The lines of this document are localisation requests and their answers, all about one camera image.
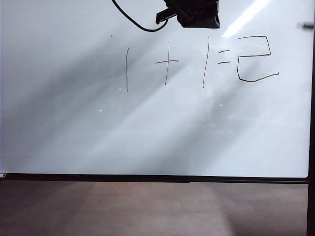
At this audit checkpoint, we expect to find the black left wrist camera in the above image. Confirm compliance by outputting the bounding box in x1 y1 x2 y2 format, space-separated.
156 7 178 25

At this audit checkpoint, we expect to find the black left camera cable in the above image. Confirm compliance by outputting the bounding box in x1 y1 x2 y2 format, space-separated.
112 0 169 32

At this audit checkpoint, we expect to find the black whiteboard pen tray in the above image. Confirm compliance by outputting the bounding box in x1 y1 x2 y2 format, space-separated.
0 173 310 184

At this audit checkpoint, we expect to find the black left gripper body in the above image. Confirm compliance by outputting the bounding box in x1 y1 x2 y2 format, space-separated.
165 0 221 29

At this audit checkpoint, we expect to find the white glossy whiteboard panel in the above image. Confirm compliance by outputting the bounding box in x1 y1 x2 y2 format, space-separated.
0 0 315 178

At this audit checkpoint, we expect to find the black whiteboard stand post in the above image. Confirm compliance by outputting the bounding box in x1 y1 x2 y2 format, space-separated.
306 24 315 236

